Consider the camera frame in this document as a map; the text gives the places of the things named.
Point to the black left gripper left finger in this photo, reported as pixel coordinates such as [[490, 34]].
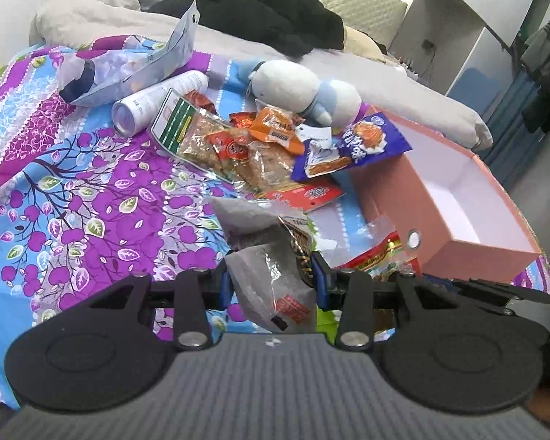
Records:
[[190, 294]]

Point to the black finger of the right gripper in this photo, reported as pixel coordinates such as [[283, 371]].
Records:
[[494, 297]]

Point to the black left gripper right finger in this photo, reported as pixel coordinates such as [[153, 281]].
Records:
[[426, 313]]

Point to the grey foil snack packet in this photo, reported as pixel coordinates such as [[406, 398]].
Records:
[[269, 263]]

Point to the red yellow clear snack bag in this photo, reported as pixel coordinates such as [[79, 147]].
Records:
[[382, 260]]

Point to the pink cardboard box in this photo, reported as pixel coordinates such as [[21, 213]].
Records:
[[448, 209]]

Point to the red flat snack packet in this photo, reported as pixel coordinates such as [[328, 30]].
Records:
[[307, 196]]

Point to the clear green-label snack bag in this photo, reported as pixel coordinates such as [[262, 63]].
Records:
[[201, 138]]

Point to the purple floral bed sheet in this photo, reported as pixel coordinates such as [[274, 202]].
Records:
[[82, 206]]

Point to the purple snack packet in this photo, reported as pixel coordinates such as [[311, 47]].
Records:
[[370, 140]]

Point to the orange snack packet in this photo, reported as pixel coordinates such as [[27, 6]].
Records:
[[276, 126]]

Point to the white cylindrical bottle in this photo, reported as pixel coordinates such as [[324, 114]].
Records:
[[134, 113]]

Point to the small red orange packet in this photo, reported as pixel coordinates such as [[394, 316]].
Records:
[[200, 100]]

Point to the white blue plush toy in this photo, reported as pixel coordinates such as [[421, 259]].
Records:
[[295, 88]]

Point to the light blue plastic pouch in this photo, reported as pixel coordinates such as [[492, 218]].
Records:
[[112, 75]]

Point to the white shelf cabinet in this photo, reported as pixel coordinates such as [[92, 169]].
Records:
[[440, 39]]

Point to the black clothing pile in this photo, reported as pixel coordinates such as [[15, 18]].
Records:
[[292, 27]]

